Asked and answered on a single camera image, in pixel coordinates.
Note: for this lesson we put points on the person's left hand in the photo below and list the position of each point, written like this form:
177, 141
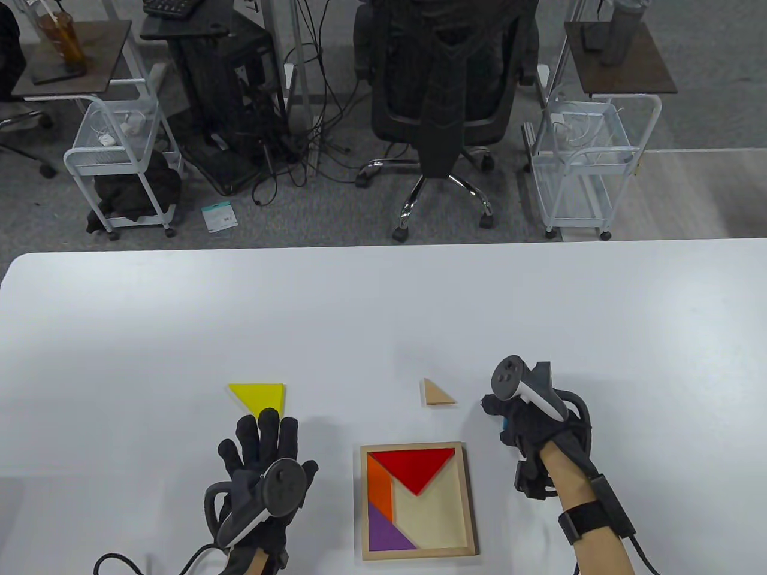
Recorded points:
269, 431

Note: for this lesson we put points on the person's right hand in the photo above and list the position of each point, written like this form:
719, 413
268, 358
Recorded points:
530, 431

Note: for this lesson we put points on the person's left little finger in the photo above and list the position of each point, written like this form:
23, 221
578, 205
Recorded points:
230, 456

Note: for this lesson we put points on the person's right fingers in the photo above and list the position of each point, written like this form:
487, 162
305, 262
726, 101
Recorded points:
509, 413

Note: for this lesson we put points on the person's left middle finger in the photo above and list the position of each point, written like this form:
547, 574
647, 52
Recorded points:
269, 432

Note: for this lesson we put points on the person's left thumb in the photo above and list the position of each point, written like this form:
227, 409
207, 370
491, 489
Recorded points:
310, 469

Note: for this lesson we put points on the person's right forearm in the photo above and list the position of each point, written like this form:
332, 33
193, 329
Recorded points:
590, 542

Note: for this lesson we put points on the person's left forearm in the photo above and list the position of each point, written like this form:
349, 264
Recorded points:
257, 564

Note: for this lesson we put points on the grey controller on left glove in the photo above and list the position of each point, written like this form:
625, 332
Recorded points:
280, 488

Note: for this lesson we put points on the grey controller on glove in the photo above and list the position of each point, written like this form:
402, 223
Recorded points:
509, 377
280, 488

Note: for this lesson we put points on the grey controller on right glove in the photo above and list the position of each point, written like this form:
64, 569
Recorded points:
509, 377

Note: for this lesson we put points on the yellow triangle tangram piece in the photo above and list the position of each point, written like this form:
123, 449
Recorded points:
259, 395

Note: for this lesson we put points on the orange parallelogram tangram piece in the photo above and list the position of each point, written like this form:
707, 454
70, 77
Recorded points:
380, 491

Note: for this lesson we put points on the small wooden triangle piece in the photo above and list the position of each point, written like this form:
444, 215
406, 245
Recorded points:
435, 395

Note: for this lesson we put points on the wooden tangram tray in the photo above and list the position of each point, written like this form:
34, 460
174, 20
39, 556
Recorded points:
467, 503

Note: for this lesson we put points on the purple triangle tangram piece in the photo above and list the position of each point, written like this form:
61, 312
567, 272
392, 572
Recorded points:
383, 536

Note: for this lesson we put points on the red triangle tangram piece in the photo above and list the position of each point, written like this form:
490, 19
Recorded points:
413, 467

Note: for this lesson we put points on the white teal packet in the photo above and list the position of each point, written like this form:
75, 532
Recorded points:
219, 217

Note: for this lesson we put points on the black bag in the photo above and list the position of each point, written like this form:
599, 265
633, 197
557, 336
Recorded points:
138, 185

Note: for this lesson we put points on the white charger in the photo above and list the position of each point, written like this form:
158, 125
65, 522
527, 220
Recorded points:
133, 126

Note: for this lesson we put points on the white cart with black bag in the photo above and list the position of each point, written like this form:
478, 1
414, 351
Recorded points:
84, 150

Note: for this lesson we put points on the black computer tower stand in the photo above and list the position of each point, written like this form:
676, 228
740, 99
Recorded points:
222, 90

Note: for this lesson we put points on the black mesh office chair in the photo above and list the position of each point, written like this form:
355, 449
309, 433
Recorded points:
443, 72

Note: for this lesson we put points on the white desk leg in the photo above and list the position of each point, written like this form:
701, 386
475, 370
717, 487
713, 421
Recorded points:
293, 72

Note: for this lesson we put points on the brown side table with bottle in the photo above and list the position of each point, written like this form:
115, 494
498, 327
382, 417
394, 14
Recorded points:
647, 66

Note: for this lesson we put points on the black phone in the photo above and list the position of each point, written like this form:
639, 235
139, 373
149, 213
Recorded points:
593, 37

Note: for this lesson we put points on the black office chair with wheels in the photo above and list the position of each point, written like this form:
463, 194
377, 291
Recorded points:
18, 120

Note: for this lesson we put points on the grey bottle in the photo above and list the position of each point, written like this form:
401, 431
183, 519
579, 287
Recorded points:
620, 30

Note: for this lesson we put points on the brown side table with cup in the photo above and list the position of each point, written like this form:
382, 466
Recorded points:
114, 48

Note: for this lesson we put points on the black keyboard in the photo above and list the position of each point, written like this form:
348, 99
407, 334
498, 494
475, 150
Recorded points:
171, 6

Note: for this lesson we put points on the plastic cup with brown drink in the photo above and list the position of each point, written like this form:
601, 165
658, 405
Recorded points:
63, 42

